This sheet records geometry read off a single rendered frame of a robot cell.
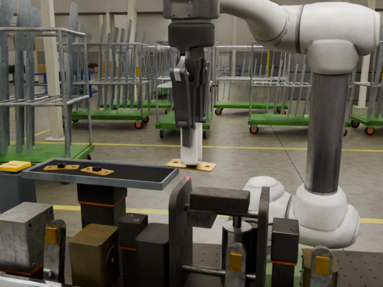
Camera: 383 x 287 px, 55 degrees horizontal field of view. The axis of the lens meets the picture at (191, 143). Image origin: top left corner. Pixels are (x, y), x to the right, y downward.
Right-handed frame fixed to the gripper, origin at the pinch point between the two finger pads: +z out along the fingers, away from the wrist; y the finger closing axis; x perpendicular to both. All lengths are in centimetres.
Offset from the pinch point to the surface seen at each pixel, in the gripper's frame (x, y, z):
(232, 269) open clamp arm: 8.6, 2.0, 22.3
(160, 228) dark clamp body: -9.4, -6.1, 21.9
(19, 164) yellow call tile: -54, -13, 15
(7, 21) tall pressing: -342, -299, -28
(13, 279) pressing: -34.0, 11.3, 28.9
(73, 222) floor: -183, -186, 148
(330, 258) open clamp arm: 24.9, -2.9, 19.4
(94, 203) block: -29.8, -11.6, 22.1
